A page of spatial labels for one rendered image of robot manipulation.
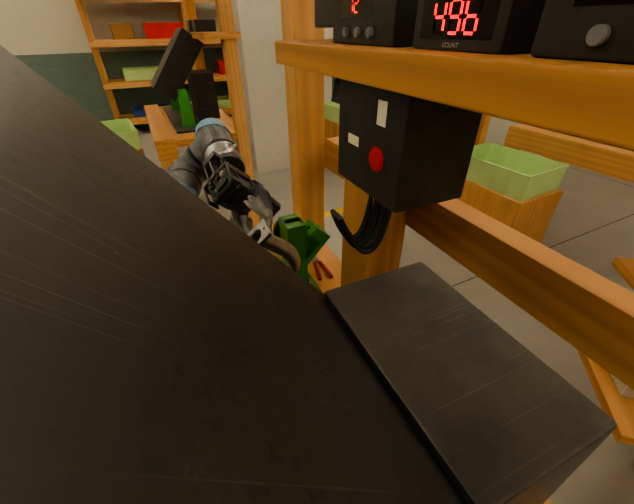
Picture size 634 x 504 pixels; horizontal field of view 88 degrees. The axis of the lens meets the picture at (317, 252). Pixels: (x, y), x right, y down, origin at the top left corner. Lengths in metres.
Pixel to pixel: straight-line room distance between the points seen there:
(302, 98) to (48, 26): 6.73
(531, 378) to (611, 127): 0.28
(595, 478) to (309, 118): 1.82
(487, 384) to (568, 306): 0.20
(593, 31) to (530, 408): 0.33
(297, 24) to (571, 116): 0.82
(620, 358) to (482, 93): 0.39
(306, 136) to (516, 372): 0.84
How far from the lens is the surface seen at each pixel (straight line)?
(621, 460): 2.13
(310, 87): 1.04
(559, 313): 0.59
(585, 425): 0.44
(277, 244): 0.60
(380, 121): 0.46
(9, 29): 7.66
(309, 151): 1.08
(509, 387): 0.43
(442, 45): 0.41
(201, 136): 0.80
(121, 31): 6.98
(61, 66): 7.59
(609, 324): 0.56
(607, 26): 0.31
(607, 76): 0.27
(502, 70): 0.31
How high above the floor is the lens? 1.56
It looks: 34 degrees down
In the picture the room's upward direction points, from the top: 1 degrees counter-clockwise
